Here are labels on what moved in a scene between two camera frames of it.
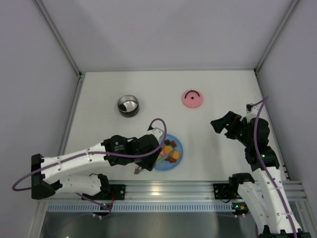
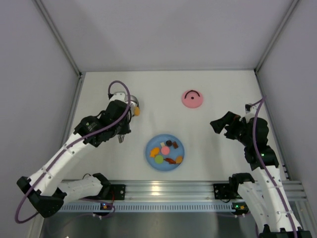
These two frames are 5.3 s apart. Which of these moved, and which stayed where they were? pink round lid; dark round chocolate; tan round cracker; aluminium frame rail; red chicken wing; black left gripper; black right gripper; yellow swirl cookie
Moved: yellow swirl cookie; black left gripper; tan round cracker
Stayed: pink round lid; black right gripper; red chicken wing; aluminium frame rail; dark round chocolate
